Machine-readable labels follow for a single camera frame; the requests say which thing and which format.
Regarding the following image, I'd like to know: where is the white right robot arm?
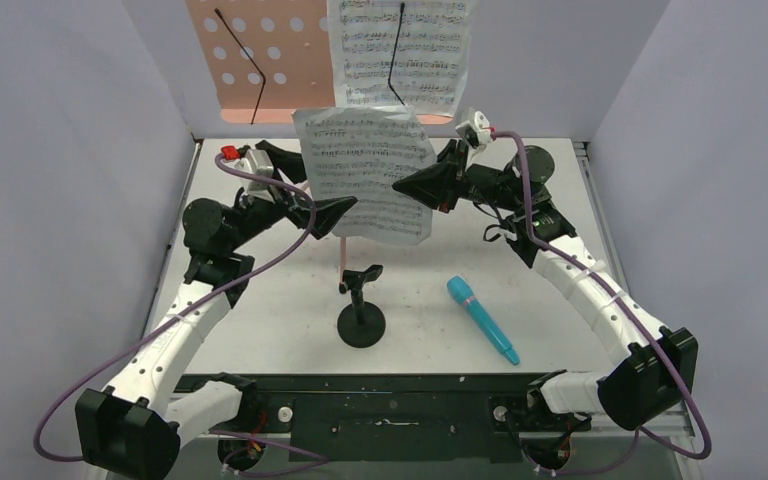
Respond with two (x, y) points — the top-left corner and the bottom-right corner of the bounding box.
(392, 140), (698, 430)

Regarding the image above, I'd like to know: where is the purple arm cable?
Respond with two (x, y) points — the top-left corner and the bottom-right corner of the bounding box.
(489, 130), (713, 478)
(32, 152), (329, 479)

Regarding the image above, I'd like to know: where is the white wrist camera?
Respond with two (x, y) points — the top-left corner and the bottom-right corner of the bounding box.
(455, 107), (494, 163)
(220, 145), (275, 200)

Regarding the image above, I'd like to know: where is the pink perforated music stand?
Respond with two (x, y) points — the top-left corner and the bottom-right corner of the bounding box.
(185, 0), (458, 296)

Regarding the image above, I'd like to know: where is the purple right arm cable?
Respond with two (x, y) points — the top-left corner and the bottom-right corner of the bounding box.
(489, 130), (713, 478)

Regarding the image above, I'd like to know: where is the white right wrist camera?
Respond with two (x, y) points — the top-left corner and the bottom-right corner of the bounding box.
(455, 107), (494, 163)

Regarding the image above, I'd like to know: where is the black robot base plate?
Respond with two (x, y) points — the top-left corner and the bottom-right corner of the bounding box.
(125, 372), (660, 464)

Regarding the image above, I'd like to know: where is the white sheet music paper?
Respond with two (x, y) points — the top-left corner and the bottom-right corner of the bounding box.
(327, 0), (478, 118)
(293, 106), (436, 246)

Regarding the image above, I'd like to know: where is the black microphone stand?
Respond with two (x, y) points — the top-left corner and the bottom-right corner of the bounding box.
(337, 264), (386, 348)

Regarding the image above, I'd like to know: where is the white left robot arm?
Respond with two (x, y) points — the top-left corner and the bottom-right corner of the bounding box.
(75, 146), (356, 479)

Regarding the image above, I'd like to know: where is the aluminium frame rail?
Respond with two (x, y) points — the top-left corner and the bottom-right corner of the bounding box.
(95, 390), (697, 440)

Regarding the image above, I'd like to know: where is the turquoise toy microphone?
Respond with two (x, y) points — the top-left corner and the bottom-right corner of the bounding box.
(446, 276), (520, 366)

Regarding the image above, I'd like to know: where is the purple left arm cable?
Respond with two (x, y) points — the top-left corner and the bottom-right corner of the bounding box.
(32, 152), (329, 479)

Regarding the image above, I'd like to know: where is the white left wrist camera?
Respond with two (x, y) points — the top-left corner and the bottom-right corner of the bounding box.
(220, 145), (275, 200)

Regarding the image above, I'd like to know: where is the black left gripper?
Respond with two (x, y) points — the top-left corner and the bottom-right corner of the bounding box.
(227, 143), (356, 252)

